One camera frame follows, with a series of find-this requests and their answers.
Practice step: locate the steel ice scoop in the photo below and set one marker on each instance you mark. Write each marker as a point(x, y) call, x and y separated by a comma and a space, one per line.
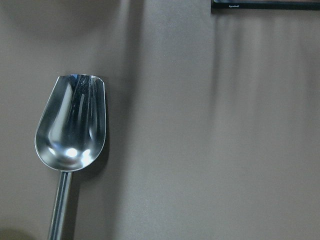
point(70, 135)

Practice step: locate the black framed board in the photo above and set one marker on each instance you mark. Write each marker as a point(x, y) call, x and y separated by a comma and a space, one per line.
point(267, 4)

